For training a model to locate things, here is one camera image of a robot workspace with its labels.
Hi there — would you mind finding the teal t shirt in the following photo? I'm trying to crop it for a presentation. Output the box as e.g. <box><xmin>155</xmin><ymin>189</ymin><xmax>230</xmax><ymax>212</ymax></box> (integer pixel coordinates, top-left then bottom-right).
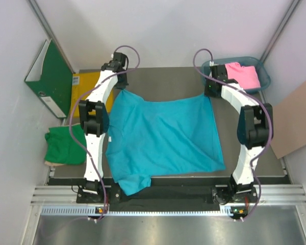
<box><xmin>106</xmin><ymin>90</ymin><xmax>225</xmax><ymax>195</ymax></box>

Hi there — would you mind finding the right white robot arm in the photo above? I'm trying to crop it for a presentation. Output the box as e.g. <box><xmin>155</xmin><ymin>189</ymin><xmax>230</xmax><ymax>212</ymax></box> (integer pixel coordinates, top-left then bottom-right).
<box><xmin>205</xmin><ymin>65</ymin><xmax>273</xmax><ymax>205</ymax></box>

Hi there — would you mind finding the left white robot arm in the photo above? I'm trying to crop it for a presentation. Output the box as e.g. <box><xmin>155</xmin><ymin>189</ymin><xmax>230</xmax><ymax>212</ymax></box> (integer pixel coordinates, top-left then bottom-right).
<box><xmin>79</xmin><ymin>52</ymin><xmax>129</xmax><ymax>204</ymax></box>

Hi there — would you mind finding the pink t shirt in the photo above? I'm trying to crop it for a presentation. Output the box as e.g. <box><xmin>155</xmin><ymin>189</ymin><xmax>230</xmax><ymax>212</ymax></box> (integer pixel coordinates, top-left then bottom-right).
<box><xmin>225</xmin><ymin>62</ymin><xmax>261</xmax><ymax>90</ymax></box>

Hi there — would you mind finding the yellow folder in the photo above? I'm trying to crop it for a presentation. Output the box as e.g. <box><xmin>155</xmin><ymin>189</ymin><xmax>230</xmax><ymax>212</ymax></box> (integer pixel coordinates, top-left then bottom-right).
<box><xmin>70</xmin><ymin>71</ymin><xmax>115</xmax><ymax>118</ymax></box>

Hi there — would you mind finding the blue plastic bin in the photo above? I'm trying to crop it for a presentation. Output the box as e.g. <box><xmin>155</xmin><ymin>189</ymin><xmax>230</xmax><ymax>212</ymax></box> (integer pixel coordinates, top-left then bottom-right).
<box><xmin>213</xmin><ymin>56</ymin><xmax>271</xmax><ymax>94</ymax></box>

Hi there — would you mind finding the brown cardboard sheet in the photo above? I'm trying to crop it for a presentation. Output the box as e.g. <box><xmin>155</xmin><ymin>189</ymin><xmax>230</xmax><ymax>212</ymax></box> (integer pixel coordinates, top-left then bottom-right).
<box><xmin>271</xmin><ymin>81</ymin><xmax>306</xmax><ymax>159</ymax></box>

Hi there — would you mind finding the folded green t shirt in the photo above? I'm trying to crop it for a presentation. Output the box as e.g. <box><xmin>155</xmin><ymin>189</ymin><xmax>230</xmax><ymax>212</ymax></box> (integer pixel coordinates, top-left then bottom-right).
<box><xmin>44</xmin><ymin>124</ymin><xmax>88</xmax><ymax>165</ymax></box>

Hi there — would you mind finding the green ring binder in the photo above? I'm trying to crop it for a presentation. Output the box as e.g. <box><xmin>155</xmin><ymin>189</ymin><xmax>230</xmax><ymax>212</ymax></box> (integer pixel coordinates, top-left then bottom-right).
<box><xmin>24</xmin><ymin>40</ymin><xmax>73</xmax><ymax>118</ymax></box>

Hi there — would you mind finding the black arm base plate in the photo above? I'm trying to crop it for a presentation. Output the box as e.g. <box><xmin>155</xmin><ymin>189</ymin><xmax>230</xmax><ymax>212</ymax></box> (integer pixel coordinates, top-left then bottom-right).
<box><xmin>76</xmin><ymin>184</ymin><xmax>260</xmax><ymax>205</ymax></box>

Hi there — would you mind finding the aluminium frame rail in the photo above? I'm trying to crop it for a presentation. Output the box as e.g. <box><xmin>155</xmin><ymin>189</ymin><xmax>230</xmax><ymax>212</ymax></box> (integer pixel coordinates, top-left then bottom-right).
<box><xmin>31</xmin><ymin>184</ymin><xmax>306</xmax><ymax>206</ymax></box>

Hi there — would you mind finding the grey slotted cable duct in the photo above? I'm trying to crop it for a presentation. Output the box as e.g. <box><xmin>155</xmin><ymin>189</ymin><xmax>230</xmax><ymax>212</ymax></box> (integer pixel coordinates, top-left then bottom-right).
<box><xmin>41</xmin><ymin>206</ymin><xmax>233</xmax><ymax>217</ymax></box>

